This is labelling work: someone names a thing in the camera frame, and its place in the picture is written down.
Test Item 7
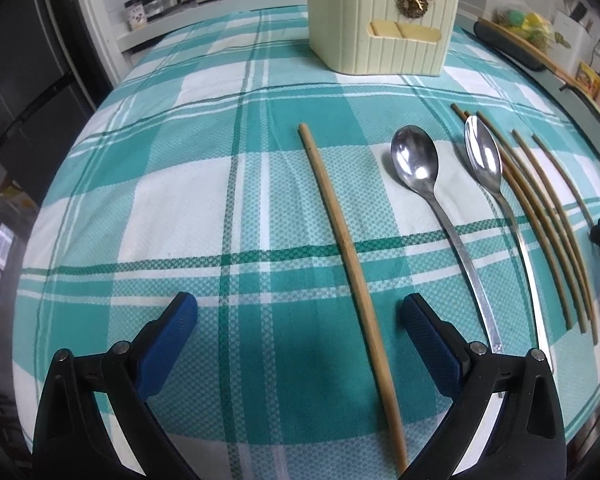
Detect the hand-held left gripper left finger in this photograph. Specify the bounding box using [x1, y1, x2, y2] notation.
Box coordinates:
[32, 291, 199, 480]

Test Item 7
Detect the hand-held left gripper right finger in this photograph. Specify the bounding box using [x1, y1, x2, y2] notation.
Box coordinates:
[400, 294, 568, 480]

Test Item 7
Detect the narrow-bowl steel spoon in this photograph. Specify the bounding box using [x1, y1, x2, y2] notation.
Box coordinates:
[464, 115, 556, 376]

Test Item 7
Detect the wide-bowl steel spoon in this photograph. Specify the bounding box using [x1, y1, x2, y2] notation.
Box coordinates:
[390, 125, 506, 356]

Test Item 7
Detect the cream ribbed utensil holder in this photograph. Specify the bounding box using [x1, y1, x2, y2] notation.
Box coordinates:
[305, 0, 461, 77]

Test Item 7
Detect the teal checkered tablecloth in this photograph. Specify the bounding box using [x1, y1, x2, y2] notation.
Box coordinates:
[10, 2, 600, 480]

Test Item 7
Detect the yellow snack packet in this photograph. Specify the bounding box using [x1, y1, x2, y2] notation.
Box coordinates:
[576, 62, 600, 97]

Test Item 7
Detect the wooden cutting board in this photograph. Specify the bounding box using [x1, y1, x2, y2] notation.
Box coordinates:
[480, 16, 583, 88]

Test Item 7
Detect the white kitchen tool holder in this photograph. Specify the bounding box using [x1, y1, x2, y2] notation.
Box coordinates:
[551, 0, 597, 77]

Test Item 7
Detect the black tray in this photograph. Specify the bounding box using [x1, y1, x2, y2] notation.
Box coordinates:
[474, 19, 548, 72]

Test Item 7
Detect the bag of colourful sponges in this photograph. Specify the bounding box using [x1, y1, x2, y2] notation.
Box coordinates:
[494, 0, 553, 48]

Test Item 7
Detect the black refrigerator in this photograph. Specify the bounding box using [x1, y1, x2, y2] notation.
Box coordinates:
[0, 0, 98, 211]

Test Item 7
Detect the labelled spice jar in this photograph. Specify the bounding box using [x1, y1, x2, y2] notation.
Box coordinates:
[124, 0, 149, 31]

